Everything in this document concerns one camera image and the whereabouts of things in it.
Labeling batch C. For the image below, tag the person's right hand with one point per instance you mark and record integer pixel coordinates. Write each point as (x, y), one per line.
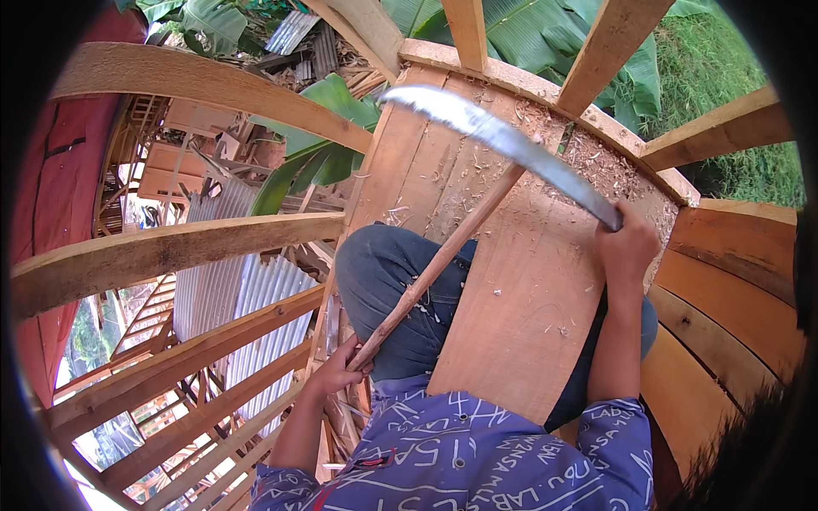
(629, 249)

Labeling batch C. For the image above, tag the person's left hand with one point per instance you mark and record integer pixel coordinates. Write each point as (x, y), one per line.
(332, 377)

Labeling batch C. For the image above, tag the person's left fingers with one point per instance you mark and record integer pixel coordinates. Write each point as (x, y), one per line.
(348, 377)

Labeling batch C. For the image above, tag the person's right fingers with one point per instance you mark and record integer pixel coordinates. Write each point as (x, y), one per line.
(615, 220)

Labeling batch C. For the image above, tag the steel machete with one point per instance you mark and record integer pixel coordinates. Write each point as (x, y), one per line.
(511, 140)

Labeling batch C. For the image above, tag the thin wooden stick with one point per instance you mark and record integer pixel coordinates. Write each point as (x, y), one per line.
(434, 268)

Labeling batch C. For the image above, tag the pile of wood shavings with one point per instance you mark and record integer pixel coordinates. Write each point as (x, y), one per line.
(594, 163)

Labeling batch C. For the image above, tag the person's legs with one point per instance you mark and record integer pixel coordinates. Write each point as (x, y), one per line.
(383, 281)

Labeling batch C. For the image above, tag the wide wooden board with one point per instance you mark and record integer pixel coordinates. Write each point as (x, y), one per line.
(530, 287)

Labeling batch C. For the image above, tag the wooden rim beam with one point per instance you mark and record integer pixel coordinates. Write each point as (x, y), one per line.
(575, 108)

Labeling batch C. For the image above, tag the corrugated metal sheets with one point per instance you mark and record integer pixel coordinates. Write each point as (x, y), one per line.
(255, 300)

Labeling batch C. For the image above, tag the person's body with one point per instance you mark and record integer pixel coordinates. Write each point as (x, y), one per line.
(473, 460)

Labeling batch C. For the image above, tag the large banana leaves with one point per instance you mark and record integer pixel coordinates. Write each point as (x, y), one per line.
(537, 32)

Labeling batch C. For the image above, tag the wooden platform planks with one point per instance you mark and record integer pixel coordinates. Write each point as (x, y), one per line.
(415, 159)

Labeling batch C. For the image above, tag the banana plant leaves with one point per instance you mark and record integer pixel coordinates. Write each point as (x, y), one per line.
(319, 153)

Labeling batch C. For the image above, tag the heap of scrap roofing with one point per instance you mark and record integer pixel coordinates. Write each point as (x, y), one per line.
(307, 45)

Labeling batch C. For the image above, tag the wooden side wall planks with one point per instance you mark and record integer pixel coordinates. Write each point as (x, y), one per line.
(722, 306)

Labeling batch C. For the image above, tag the wooden frame post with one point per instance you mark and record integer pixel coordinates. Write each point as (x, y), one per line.
(466, 32)
(722, 131)
(607, 51)
(364, 29)

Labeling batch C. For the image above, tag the wooden frame rail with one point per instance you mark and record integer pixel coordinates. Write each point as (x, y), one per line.
(204, 80)
(160, 252)
(211, 415)
(192, 361)

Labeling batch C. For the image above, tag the background wooden frame structure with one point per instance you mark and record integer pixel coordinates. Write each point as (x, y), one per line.
(172, 166)

